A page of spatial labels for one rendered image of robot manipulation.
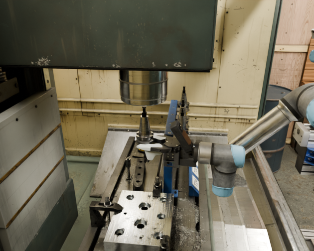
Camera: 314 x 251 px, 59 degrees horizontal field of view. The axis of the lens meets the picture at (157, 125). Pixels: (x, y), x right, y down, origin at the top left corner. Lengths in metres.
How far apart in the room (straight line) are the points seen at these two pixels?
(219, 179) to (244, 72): 1.10
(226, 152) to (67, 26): 0.61
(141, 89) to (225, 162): 0.36
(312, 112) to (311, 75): 2.86
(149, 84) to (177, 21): 0.20
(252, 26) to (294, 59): 1.90
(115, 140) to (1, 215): 1.19
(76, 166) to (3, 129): 1.33
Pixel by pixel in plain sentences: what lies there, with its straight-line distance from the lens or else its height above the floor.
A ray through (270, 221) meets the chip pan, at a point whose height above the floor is 0.67.
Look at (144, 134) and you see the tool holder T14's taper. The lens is 0.96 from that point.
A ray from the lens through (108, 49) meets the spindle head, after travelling 0.78.
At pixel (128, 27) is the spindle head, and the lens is 0.76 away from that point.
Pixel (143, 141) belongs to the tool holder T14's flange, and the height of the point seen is 1.31.
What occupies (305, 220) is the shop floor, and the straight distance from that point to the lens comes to 2.88.
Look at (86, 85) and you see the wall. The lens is 2.08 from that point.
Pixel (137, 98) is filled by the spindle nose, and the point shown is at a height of 1.48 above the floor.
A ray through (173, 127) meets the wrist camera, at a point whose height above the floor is 1.38.
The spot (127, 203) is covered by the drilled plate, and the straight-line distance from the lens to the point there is 1.20.
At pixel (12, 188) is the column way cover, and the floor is 1.18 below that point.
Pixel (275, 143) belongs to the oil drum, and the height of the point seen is 0.39.
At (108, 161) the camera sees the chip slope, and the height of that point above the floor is 0.74.
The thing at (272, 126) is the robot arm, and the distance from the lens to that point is 1.07.
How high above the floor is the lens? 1.75
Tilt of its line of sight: 24 degrees down
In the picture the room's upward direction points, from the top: straight up
